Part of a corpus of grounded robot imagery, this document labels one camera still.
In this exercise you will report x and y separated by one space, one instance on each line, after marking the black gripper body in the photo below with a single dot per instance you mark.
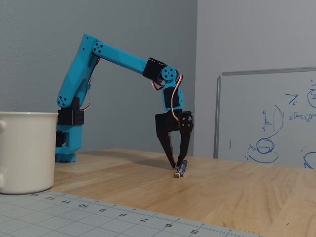
165 122

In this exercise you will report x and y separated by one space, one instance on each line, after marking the white ceramic mug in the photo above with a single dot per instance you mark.
27 153

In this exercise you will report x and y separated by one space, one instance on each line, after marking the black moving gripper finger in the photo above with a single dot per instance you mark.
186 128

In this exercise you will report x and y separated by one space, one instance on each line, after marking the grey cutting mat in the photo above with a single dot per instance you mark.
61 217

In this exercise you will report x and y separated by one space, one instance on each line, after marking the whiteboard with blue drawings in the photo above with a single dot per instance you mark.
266 116

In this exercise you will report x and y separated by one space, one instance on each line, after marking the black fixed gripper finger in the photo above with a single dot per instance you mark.
166 145

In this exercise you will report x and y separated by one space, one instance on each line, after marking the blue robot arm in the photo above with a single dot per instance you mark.
74 74

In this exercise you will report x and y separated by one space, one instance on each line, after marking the dark blue pen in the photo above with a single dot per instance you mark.
180 169

